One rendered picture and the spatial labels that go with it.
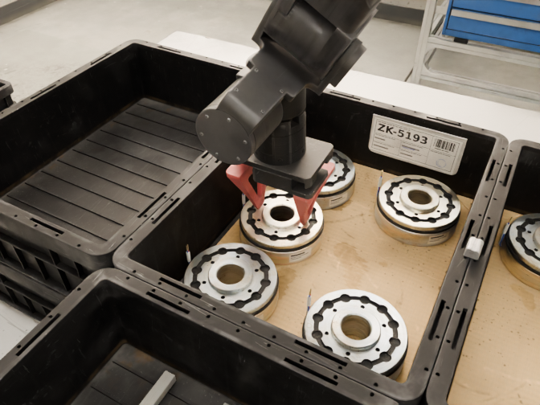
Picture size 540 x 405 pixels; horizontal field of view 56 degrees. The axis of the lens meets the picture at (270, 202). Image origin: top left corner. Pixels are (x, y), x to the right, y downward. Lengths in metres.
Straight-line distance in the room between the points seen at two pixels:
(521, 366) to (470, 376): 0.06
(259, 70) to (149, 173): 0.35
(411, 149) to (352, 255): 0.18
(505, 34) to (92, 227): 2.11
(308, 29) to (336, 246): 0.29
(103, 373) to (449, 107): 0.91
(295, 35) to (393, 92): 0.80
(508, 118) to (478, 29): 1.34
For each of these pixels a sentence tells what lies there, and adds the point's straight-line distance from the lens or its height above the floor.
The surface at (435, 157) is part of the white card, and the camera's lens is 0.72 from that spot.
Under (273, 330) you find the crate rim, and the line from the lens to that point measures 0.43.
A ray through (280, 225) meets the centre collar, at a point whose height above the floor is 0.87.
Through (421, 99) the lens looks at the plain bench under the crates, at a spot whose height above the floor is 0.70.
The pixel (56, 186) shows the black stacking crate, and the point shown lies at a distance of 0.78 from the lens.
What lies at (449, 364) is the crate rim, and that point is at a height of 0.93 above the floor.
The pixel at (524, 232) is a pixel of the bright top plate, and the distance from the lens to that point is 0.67.
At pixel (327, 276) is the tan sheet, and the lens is 0.60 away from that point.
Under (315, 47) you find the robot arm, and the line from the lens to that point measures 0.44.
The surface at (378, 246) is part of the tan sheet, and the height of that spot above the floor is 0.83.
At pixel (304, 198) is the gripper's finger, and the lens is 0.53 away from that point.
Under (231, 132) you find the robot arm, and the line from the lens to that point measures 0.43.
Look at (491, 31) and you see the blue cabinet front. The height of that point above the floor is 0.37.
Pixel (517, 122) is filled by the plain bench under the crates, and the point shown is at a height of 0.70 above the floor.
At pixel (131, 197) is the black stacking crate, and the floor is 0.83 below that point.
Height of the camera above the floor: 1.29
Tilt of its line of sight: 42 degrees down
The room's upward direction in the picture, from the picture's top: straight up
